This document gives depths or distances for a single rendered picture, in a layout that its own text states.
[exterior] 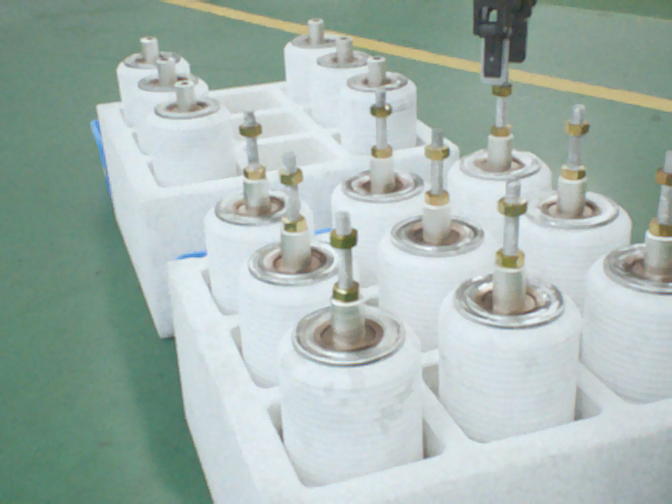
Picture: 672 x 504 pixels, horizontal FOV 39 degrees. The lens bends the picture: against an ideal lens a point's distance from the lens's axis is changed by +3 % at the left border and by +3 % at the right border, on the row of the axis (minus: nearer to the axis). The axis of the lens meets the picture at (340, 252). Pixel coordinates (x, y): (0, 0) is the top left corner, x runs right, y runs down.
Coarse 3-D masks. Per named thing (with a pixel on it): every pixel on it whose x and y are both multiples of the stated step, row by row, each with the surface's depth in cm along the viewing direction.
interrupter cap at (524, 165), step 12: (468, 156) 90; (480, 156) 90; (516, 156) 90; (528, 156) 90; (468, 168) 88; (480, 168) 88; (516, 168) 88; (528, 168) 87; (540, 168) 87; (492, 180) 85; (504, 180) 85
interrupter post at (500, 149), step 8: (488, 136) 88; (512, 136) 87; (488, 144) 88; (496, 144) 87; (504, 144) 87; (512, 144) 87; (488, 152) 88; (496, 152) 87; (504, 152) 87; (488, 160) 88; (496, 160) 87; (504, 160) 87; (496, 168) 88; (504, 168) 88
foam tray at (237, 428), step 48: (192, 288) 84; (192, 336) 79; (240, 336) 79; (192, 384) 86; (240, 384) 70; (432, 384) 72; (192, 432) 93; (240, 432) 65; (432, 432) 65; (576, 432) 63; (624, 432) 63; (240, 480) 67; (288, 480) 60; (384, 480) 60; (432, 480) 60; (480, 480) 60; (528, 480) 62; (576, 480) 63; (624, 480) 65
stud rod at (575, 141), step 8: (576, 104) 75; (576, 112) 75; (576, 120) 75; (576, 136) 75; (576, 144) 76; (568, 152) 76; (576, 152) 76; (568, 160) 77; (576, 160) 76; (576, 168) 77
